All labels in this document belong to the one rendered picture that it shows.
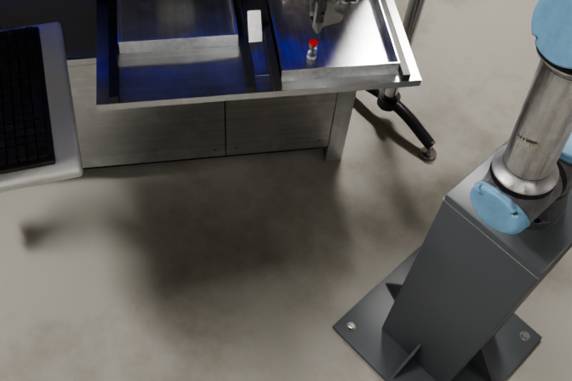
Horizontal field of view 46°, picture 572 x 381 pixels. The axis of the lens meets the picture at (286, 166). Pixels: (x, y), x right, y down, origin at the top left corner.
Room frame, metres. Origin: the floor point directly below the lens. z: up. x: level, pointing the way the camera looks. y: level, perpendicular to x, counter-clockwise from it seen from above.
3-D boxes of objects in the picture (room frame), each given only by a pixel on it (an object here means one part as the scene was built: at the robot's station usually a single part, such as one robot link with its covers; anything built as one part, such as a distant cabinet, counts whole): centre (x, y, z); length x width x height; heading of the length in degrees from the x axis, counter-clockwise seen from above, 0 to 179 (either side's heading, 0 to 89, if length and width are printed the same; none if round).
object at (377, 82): (1.18, 0.12, 0.87); 0.70 x 0.48 x 0.02; 104
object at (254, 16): (1.06, 0.09, 0.91); 0.14 x 0.03 x 0.06; 14
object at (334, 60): (1.18, -0.06, 0.90); 0.34 x 0.26 x 0.04; 13
